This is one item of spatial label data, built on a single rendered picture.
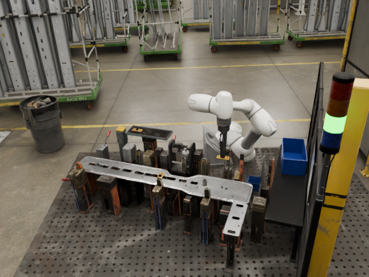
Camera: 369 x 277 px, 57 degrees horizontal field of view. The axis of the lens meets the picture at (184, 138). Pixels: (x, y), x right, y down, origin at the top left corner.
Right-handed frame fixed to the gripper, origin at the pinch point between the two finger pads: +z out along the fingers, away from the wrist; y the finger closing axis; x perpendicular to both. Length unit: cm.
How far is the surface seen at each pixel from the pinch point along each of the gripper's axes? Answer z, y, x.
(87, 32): 80, -612, -522
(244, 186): 29.1, -6.3, 14.0
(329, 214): -10, 53, 62
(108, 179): 27, 17, -80
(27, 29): -3, -277, -402
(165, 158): 23, -16, -48
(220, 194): 29.2, 7.0, 0.5
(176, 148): 13.8, -16.7, -39.3
